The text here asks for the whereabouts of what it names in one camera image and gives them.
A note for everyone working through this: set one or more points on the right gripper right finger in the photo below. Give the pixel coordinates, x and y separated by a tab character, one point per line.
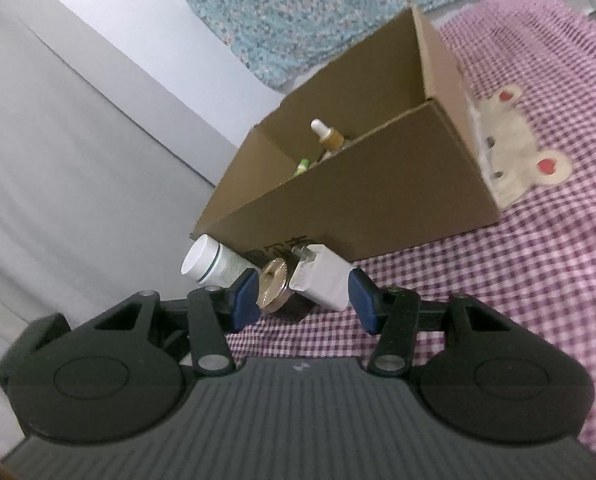
370	302

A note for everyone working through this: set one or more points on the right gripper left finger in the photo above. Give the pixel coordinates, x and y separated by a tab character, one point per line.
242	300

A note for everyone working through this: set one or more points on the gold lid jar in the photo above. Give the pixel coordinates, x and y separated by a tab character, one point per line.
275	298

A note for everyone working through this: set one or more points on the white cylindrical bottle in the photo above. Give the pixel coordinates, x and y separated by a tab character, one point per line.
210	263

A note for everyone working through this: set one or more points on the white power adapter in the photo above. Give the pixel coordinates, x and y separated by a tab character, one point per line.
321	276

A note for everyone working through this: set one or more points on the green glue stick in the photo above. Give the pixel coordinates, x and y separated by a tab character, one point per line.
302	167

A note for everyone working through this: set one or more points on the green dropper bottle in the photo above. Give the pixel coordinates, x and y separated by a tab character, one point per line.
331	140

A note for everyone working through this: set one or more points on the brown cardboard box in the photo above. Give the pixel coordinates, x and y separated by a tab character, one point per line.
410	174

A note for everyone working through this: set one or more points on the purple checkered tablecloth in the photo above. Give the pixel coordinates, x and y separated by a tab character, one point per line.
538	265

